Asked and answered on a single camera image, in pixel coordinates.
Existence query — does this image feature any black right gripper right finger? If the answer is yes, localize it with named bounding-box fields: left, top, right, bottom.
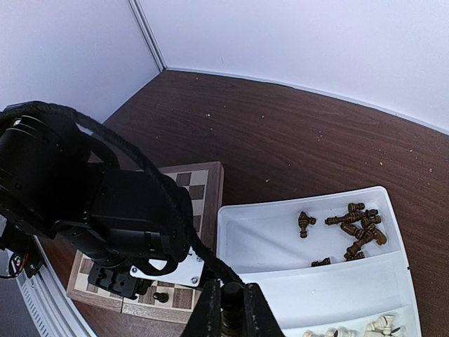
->
left=243, top=283, right=284, bottom=337

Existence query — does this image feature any dark chess pawn piece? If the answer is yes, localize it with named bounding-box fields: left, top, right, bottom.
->
left=152, top=291, right=170, bottom=303

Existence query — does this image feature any white divided plastic tray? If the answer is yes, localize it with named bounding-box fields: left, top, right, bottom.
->
left=217, top=186, right=422, bottom=336

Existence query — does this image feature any white chess pieces pile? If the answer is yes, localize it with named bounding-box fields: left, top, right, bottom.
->
left=302, top=314, right=406, bottom=337

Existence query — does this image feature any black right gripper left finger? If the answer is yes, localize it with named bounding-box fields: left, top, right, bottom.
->
left=181, top=281, right=222, bottom=337

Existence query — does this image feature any wooden chessboard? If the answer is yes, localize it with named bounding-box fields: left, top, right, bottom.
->
left=67, top=170, right=210, bottom=324

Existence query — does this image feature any dark chess pieces pile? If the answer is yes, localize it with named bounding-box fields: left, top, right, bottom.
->
left=297, top=201, right=388, bottom=267

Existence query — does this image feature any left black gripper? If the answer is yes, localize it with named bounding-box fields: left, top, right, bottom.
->
left=1, top=105, right=193, bottom=298

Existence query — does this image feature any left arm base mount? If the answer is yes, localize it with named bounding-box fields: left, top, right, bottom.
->
left=7, top=246, right=44, bottom=278

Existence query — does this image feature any aluminium frame rail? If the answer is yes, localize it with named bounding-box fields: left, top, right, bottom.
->
left=16, top=239, right=96, bottom=336

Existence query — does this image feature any dark chess rook piece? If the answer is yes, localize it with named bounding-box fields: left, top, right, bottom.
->
left=221, top=282, right=244, bottom=336

